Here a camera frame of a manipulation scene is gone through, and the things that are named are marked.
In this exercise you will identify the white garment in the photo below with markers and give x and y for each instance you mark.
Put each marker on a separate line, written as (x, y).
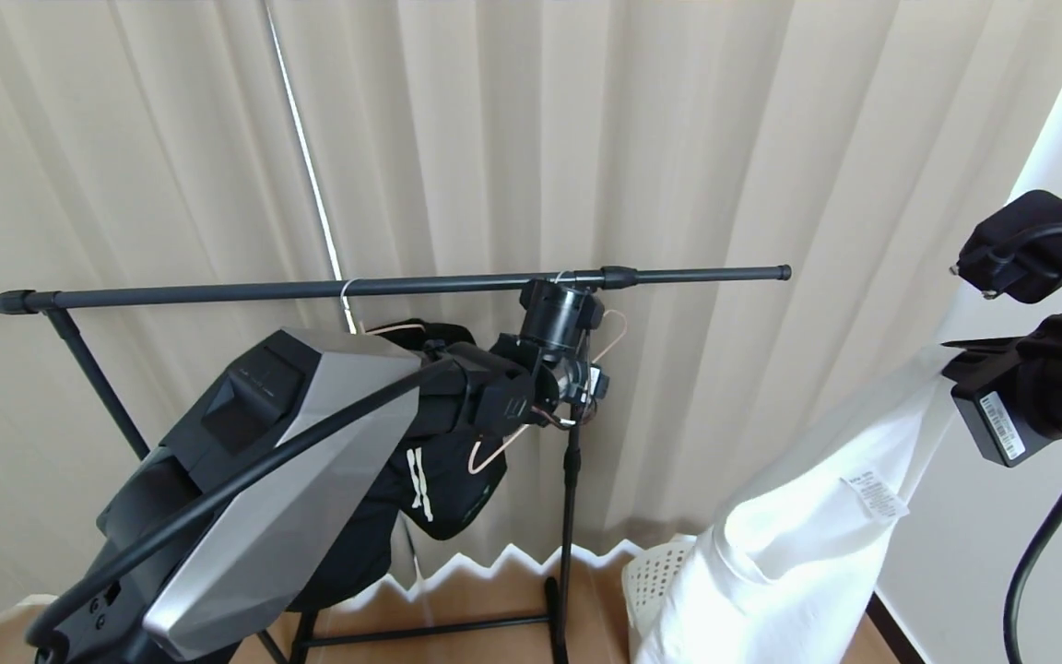
(789, 553)

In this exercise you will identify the black clothes rack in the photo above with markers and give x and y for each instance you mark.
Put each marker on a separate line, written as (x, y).
(218, 291)

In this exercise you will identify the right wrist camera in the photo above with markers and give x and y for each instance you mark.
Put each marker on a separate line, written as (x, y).
(1038, 240)

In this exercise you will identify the white laundry basket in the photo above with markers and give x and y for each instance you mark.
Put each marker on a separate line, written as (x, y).
(655, 576)

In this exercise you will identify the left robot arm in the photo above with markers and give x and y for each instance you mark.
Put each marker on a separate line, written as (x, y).
(310, 461)

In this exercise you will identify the pink clothes hanger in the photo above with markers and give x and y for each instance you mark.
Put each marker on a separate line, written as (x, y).
(347, 300)
(619, 337)

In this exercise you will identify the black garment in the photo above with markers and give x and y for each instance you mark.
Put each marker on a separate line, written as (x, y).
(448, 498)

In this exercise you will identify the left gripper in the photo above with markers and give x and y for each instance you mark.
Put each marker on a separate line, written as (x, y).
(589, 392)

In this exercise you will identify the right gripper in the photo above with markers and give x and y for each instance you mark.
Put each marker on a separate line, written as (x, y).
(1038, 387)

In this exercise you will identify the beige curtain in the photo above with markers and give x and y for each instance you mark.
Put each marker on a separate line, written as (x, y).
(586, 120)

